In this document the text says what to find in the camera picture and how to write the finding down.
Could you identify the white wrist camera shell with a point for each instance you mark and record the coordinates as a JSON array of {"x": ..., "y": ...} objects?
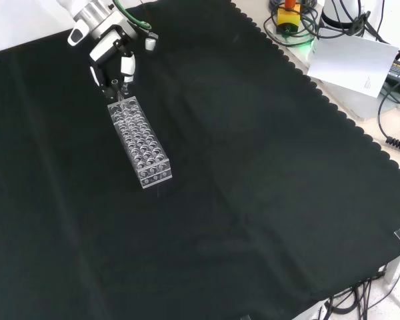
[{"x": 76, "y": 36}]

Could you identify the yellow stop button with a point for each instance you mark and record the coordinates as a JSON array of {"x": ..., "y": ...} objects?
[{"x": 288, "y": 20}]

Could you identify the white paper board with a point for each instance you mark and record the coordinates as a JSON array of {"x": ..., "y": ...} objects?
[{"x": 350, "y": 63}]

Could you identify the clear plastic test tube rack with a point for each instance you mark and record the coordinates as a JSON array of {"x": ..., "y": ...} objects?
[{"x": 140, "y": 146}]

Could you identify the black bench cloth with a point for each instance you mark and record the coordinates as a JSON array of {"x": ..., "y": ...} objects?
[{"x": 253, "y": 166}]

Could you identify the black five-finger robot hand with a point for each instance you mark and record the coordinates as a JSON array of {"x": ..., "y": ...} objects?
[{"x": 106, "y": 50}]

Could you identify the clear glass test tube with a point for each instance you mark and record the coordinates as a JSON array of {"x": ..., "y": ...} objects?
[{"x": 117, "y": 91}]

